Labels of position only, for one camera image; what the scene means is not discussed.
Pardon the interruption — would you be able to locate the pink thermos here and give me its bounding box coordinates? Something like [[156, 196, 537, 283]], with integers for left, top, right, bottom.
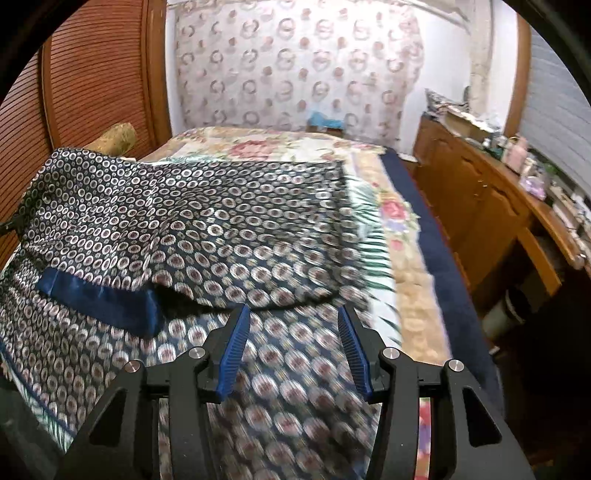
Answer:
[[507, 135, 530, 169]]

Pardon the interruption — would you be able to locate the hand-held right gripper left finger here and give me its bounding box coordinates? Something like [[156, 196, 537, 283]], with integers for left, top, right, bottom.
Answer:
[[65, 305, 252, 480]]

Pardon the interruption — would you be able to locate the wooden louvred wardrobe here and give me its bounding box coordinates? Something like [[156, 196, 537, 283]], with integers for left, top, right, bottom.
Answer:
[[0, 0, 174, 274]]

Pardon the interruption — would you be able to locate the beige side curtain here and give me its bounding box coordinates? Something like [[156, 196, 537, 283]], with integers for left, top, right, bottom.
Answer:
[[465, 0, 496, 121]]

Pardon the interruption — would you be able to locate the stack of folded cloths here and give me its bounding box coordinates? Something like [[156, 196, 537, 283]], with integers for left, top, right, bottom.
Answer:
[[424, 89, 468, 117]]

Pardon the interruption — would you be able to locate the wooden sideboard cabinet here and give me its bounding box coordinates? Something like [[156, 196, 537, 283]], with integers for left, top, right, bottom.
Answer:
[[412, 114, 591, 317]]

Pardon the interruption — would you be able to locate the grey window blind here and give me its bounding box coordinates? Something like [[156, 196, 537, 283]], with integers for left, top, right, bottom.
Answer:
[[522, 28, 591, 197]]

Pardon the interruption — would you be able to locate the leaf print sheet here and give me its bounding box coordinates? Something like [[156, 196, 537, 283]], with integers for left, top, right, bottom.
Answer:
[[341, 174, 403, 344]]

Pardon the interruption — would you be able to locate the circle print sheer curtain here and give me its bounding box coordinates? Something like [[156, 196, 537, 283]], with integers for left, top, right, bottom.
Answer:
[[174, 0, 426, 145]]

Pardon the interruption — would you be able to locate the floral bed sheet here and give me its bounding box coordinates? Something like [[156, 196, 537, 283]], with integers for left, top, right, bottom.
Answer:
[[139, 126, 455, 480]]

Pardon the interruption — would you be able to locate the gold patterned pillow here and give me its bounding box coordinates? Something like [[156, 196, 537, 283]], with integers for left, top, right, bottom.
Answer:
[[85, 122, 139, 158]]

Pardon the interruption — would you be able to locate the blue cloth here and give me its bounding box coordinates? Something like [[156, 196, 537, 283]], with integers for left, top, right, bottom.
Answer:
[[307, 111, 345, 131]]

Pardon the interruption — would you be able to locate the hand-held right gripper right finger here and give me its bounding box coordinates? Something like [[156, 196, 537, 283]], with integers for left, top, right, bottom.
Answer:
[[337, 305, 536, 480]]

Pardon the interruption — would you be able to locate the long cardboard box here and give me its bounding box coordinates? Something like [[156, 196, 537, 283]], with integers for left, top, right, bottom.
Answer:
[[445, 111, 491, 140]]

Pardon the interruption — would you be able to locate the dark trash bin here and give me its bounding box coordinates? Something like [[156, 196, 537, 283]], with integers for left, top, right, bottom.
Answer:
[[491, 285, 542, 343]]

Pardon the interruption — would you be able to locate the navy blue bed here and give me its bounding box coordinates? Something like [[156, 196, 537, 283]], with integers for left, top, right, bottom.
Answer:
[[378, 151, 505, 418]]

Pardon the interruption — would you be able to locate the navy circle print satin robe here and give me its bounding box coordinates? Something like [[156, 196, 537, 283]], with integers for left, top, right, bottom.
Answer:
[[0, 147, 399, 480]]

